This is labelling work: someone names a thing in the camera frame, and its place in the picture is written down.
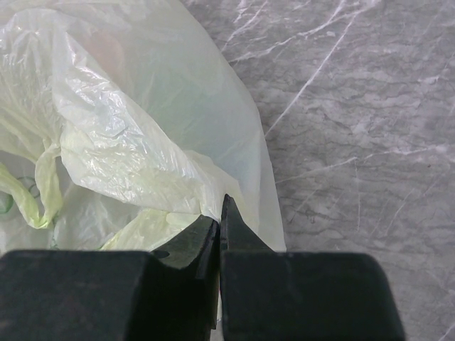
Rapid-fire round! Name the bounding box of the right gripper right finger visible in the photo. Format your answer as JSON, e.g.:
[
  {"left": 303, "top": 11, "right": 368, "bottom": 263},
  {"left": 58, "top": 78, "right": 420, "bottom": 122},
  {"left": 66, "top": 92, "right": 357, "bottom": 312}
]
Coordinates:
[{"left": 220, "top": 196, "right": 405, "bottom": 340}]

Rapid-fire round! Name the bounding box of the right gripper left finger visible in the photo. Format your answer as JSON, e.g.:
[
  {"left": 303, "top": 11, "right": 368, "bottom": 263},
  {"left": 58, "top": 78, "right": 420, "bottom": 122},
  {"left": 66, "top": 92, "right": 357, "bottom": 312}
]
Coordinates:
[{"left": 1, "top": 216, "right": 219, "bottom": 340}]

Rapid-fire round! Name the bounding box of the light green plastic bag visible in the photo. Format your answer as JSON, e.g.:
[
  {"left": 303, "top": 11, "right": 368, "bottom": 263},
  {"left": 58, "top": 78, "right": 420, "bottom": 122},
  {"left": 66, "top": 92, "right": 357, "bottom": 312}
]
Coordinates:
[{"left": 1, "top": 1, "right": 286, "bottom": 252}]

